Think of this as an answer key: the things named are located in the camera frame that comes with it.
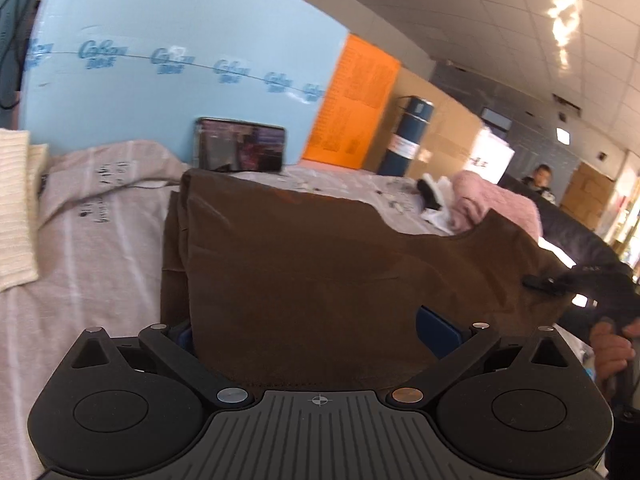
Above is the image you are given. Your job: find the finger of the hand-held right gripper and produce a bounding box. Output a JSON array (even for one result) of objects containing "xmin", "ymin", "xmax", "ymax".
[{"xmin": 522, "ymin": 272, "xmax": 571, "ymax": 297}]

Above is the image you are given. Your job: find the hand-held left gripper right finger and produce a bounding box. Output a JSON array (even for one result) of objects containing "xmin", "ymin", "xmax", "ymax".
[{"xmin": 387, "ymin": 304, "xmax": 584, "ymax": 408}]

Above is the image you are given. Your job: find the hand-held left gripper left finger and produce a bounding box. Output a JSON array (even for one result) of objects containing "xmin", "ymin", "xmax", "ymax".
[{"xmin": 60, "ymin": 318, "xmax": 251, "ymax": 408}]

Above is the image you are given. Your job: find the brown garment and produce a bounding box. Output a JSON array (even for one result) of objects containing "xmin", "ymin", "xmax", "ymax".
[{"xmin": 159, "ymin": 167, "xmax": 582, "ymax": 392}]

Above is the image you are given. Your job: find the person's right hand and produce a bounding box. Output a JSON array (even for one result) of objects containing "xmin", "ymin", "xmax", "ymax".
[{"xmin": 591, "ymin": 318, "xmax": 640, "ymax": 396}]

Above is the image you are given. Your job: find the black leather sofa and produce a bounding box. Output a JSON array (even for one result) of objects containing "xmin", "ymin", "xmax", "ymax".
[{"xmin": 500, "ymin": 172, "xmax": 640, "ymax": 286}]

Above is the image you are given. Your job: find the pink knitted sweater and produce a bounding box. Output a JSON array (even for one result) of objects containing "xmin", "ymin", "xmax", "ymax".
[{"xmin": 447, "ymin": 169, "xmax": 544, "ymax": 241}]

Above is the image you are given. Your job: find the stack of cardboard boxes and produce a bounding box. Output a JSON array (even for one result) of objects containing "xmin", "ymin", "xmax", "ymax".
[{"xmin": 559, "ymin": 159, "xmax": 624, "ymax": 231}]

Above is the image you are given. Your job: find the pale pink printed shirt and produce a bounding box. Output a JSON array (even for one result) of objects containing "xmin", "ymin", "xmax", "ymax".
[{"xmin": 0, "ymin": 139, "xmax": 194, "ymax": 480}]

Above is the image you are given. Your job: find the white folded garment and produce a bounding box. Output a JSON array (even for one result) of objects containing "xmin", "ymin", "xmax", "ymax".
[{"xmin": 417, "ymin": 173, "xmax": 459, "ymax": 235}]

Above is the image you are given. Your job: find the white tote bag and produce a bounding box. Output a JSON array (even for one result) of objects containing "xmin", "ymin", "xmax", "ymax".
[{"xmin": 462, "ymin": 127, "xmax": 516, "ymax": 186}]

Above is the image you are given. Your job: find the printed blanket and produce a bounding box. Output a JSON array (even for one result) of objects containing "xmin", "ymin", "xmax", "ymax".
[{"xmin": 234, "ymin": 162, "xmax": 453, "ymax": 237}]

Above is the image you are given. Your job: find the black smartphone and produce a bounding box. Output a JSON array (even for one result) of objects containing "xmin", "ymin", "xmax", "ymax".
[{"xmin": 192, "ymin": 116, "xmax": 287, "ymax": 174}]

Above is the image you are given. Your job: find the dark blue vacuum bottle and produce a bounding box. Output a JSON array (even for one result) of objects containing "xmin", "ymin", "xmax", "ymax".
[{"xmin": 377, "ymin": 94, "xmax": 435, "ymax": 179}]

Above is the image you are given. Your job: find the cream knitted sweater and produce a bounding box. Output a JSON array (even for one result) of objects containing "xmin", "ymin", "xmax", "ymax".
[{"xmin": 0, "ymin": 127, "xmax": 51, "ymax": 294}]

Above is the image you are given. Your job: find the orange board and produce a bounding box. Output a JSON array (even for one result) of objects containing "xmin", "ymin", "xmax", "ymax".
[{"xmin": 302, "ymin": 33, "xmax": 403, "ymax": 171}]

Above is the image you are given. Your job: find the light blue foam board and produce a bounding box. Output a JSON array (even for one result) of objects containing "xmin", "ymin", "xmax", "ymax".
[{"xmin": 17, "ymin": 0, "xmax": 351, "ymax": 171}]

